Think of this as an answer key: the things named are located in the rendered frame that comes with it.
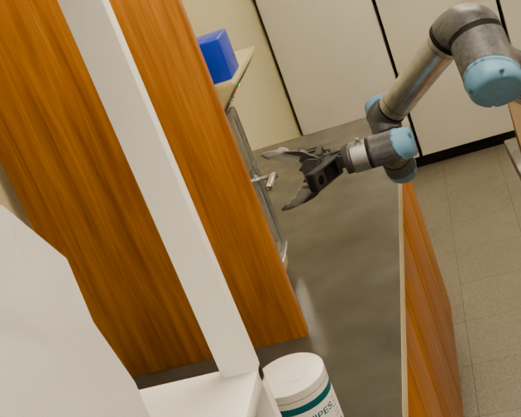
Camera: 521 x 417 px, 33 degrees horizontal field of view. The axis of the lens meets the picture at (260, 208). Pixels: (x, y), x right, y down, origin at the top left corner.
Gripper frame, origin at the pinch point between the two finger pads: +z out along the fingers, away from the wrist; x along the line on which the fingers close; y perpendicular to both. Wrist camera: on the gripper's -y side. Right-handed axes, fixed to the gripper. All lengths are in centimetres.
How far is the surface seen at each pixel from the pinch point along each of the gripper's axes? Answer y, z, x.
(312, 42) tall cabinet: 290, 24, -30
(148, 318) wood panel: -29.1, 29.7, -12.3
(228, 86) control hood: -21.1, -4.5, 30.4
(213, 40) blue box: -17.9, -4.2, 39.8
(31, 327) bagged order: -140, -15, 44
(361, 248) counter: 7.5, -14.5, -26.0
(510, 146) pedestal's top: 48, -57, -26
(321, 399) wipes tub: -70, -13, -15
